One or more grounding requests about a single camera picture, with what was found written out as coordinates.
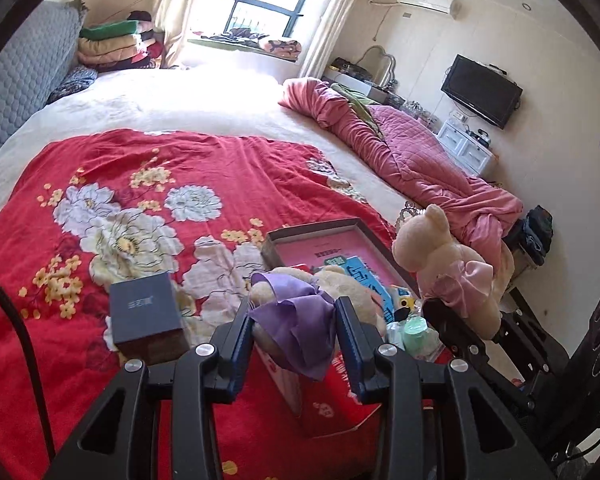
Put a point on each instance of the black television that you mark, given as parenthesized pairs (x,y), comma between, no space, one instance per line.
(480,90)

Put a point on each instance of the white air conditioner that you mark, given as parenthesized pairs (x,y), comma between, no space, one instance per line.
(425,1)

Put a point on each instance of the bed with cream sheet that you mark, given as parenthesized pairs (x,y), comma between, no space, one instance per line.
(180,105)

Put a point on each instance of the cream curtain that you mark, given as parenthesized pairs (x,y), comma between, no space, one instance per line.
(330,25)
(177,15)

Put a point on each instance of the pink book with blue panel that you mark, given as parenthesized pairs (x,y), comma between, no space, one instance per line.
(330,247)

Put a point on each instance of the red tissue pack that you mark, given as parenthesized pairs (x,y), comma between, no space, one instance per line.
(325,410)

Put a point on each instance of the dressing table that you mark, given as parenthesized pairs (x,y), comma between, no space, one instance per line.
(360,77)

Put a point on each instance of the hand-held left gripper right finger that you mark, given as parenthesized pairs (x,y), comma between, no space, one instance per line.
(350,355)

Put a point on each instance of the pink quilt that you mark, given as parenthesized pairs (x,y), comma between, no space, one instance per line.
(420,160)

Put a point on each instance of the teddy bear with purple bow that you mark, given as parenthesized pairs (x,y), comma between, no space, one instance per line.
(350,295)

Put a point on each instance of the grey quilted headboard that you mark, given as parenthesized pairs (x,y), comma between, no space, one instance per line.
(20,80)

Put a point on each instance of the silver crown ornament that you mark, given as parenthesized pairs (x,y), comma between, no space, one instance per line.
(406,212)

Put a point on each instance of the stack of folded blankets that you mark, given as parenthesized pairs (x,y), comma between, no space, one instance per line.
(115,47)

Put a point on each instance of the dark square box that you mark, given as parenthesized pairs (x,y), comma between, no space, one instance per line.
(147,310)

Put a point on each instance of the clothes on windowsill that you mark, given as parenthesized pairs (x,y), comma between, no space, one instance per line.
(280,46)

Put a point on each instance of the grey box lid tray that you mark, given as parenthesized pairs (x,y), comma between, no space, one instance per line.
(271,252)

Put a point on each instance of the pile of dark clothes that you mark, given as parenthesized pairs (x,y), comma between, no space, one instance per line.
(535,232)

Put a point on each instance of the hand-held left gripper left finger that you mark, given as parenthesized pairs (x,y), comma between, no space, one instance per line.
(240,355)

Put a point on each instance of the red floral blanket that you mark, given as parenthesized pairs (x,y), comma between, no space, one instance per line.
(205,155)

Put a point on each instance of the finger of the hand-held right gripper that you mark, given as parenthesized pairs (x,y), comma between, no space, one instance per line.
(450,325)
(520,327)

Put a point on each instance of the white drawer cabinet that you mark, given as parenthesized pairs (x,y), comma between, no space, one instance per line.
(462,147)

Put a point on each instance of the green cloth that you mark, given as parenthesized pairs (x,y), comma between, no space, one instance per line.
(355,102)

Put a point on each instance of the white framed mirror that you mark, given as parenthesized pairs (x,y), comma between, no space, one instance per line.
(377,62)

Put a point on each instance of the dark patterned pillow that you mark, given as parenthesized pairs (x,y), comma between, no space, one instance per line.
(72,82)

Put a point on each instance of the teddy bear with pink bow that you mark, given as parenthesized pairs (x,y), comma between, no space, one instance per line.
(430,245)

